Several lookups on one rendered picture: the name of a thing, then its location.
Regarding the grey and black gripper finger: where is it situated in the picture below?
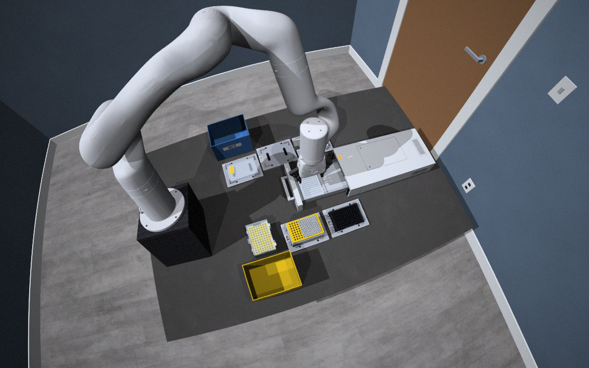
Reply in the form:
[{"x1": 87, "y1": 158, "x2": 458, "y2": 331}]
[
  {"x1": 320, "y1": 160, "x2": 333, "y2": 177},
  {"x1": 289, "y1": 167, "x2": 302, "y2": 184}
]

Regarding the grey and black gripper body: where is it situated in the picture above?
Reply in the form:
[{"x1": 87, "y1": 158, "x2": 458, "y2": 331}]
[{"x1": 297, "y1": 155, "x2": 326, "y2": 178}]

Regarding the yellow open tray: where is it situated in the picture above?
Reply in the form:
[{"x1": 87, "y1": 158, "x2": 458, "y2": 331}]
[{"x1": 242, "y1": 250, "x2": 302, "y2": 301}]

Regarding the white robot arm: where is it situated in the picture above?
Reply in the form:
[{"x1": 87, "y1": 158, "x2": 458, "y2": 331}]
[{"x1": 79, "y1": 6, "x2": 339, "y2": 232}]

